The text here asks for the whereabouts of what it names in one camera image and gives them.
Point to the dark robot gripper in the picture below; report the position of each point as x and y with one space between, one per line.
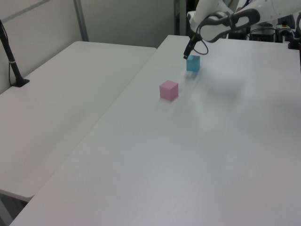
200 14

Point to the small joystick control unit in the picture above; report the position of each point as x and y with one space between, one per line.
284 26

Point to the black keyboard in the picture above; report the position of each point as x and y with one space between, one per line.
289 20

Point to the black equipment box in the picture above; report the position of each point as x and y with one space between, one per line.
262 35

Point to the grey vertical column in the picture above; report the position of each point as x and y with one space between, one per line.
180 16

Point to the black table clamp mount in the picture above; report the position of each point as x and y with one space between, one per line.
296 37

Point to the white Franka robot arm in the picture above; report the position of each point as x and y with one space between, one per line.
277 9

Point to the blue cube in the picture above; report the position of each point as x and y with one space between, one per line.
193 63

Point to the pink cube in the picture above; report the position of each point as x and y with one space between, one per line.
168 89

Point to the black camera stand pole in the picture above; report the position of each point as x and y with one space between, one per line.
10 58

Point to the grey metal partition post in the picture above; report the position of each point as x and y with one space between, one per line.
81 21

